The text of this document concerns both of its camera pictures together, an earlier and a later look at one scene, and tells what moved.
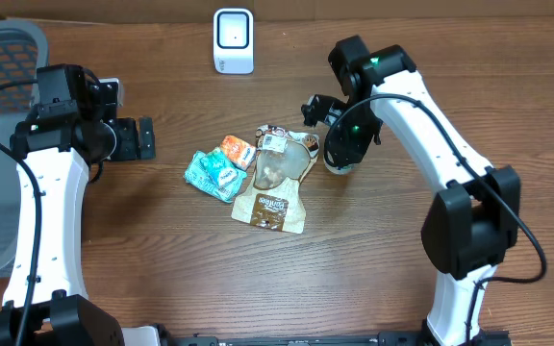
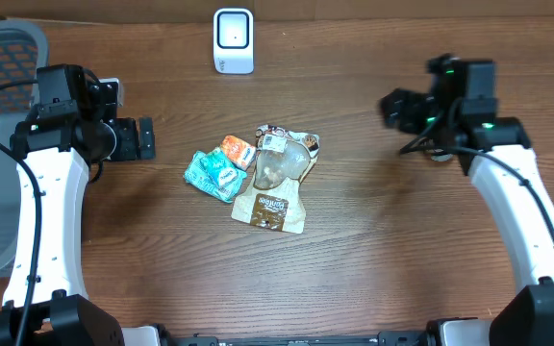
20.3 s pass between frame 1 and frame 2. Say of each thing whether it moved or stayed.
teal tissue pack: stayed
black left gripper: stayed
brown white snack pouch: stayed
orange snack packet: stayed
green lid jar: moved
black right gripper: moved
